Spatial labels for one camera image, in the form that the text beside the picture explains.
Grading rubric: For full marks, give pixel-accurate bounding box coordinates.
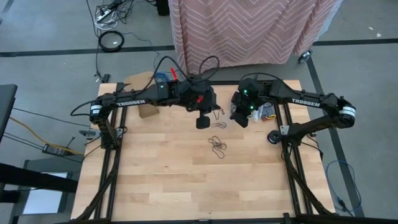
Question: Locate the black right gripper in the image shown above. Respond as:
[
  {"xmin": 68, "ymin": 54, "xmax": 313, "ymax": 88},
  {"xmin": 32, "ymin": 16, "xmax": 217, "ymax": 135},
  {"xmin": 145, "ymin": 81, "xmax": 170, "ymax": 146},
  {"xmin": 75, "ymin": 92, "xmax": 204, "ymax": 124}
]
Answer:
[{"xmin": 229, "ymin": 77, "xmax": 271, "ymax": 129}]

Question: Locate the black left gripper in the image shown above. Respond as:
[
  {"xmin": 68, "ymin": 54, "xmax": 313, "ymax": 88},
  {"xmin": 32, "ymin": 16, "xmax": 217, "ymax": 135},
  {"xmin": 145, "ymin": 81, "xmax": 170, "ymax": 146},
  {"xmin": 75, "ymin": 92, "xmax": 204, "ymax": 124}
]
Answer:
[{"xmin": 175, "ymin": 79, "xmax": 222, "ymax": 130}]

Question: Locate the dark gray bundle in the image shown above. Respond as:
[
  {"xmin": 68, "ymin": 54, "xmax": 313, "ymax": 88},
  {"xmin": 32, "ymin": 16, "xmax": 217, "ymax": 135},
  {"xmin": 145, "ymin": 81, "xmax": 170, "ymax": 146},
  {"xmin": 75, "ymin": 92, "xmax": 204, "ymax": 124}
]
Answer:
[{"xmin": 261, "ymin": 104, "xmax": 277, "ymax": 118}]

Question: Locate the black round roll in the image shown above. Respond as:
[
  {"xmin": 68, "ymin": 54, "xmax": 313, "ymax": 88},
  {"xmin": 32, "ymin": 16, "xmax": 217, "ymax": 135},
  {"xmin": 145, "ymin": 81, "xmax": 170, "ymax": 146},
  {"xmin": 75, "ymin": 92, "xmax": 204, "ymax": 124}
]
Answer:
[{"xmin": 267, "ymin": 130, "xmax": 282, "ymax": 145}]

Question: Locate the small open cardboard box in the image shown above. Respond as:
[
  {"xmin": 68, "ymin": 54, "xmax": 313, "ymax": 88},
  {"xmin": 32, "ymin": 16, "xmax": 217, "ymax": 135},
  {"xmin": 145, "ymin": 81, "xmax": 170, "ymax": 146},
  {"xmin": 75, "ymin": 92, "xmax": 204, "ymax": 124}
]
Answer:
[{"xmin": 123, "ymin": 71, "xmax": 160, "ymax": 119}]

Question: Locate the pink chevron cloth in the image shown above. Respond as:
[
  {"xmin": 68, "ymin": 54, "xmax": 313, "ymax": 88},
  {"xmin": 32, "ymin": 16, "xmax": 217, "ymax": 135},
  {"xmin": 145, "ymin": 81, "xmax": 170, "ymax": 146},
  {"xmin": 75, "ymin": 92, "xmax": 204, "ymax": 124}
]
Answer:
[{"xmin": 167, "ymin": 0, "xmax": 345, "ymax": 77}]

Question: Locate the white power strip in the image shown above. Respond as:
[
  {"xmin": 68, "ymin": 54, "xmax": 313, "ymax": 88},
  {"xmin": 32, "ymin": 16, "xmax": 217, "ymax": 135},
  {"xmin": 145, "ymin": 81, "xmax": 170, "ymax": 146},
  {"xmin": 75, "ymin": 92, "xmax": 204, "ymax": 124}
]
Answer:
[{"xmin": 96, "ymin": 9, "xmax": 113, "ymax": 21}]

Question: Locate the black furniture beam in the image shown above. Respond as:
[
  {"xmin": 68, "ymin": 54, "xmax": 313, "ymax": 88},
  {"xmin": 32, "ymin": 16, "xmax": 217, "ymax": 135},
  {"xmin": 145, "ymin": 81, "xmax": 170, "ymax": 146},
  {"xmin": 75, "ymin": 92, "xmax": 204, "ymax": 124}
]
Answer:
[{"xmin": 0, "ymin": 163, "xmax": 79, "ymax": 194}]

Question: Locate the black flat panel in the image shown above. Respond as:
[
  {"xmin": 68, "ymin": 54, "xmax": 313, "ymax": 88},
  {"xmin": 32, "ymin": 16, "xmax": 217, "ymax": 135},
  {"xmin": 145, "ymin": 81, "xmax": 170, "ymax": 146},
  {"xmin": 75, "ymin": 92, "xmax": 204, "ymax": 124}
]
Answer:
[{"xmin": 0, "ymin": 83, "xmax": 18, "ymax": 141}]

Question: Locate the blue coiled cable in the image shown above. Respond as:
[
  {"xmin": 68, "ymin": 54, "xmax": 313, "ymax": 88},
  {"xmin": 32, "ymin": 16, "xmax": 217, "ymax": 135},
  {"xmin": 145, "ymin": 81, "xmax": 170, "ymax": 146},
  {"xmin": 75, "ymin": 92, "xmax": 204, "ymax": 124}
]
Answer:
[{"xmin": 154, "ymin": 71, "xmax": 171, "ymax": 83}]

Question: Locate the blue floor cable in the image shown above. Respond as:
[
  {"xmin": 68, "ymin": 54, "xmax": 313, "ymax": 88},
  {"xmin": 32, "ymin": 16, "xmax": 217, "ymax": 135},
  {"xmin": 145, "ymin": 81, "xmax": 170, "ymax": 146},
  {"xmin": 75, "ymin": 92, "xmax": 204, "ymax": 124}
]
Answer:
[{"xmin": 325, "ymin": 160, "xmax": 363, "ymax": 215}]

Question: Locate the black round ring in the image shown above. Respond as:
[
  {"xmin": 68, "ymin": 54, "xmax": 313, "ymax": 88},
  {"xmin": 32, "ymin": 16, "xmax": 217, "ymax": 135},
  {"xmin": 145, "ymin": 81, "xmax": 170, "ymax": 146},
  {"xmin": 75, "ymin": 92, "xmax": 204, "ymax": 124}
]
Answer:
[{"xmin": 98, "ymin": 30, "xmax": 125, "ymax": 53}]

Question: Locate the yellow floor cable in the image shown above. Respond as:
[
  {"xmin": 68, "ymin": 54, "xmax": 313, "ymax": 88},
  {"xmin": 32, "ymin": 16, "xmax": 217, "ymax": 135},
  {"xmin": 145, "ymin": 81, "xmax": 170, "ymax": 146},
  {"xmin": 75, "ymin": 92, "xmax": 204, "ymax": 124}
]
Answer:
[{"xmin": 8, "ymin": 116, "xmax": 85, "ymax": 156}]

